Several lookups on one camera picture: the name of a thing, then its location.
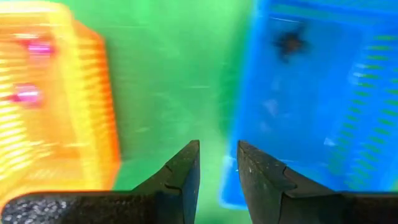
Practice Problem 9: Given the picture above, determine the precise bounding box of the orange plastic basket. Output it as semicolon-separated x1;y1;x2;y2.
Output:
0;0;122;206

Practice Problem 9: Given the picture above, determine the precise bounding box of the black plastic spider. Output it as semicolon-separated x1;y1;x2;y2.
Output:
272;27;309;62

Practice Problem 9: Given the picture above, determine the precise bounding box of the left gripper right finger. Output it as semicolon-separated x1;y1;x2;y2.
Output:
237;140;398;224

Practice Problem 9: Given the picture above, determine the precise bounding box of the blue plastic basket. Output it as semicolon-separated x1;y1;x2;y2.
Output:
218;0;398;211

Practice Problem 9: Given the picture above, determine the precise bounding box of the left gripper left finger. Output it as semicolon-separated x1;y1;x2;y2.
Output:
1;139;201;224

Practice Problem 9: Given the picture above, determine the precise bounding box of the purple plastic witch hat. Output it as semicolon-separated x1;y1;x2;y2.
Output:
11;83;43;108
26;40;55;57

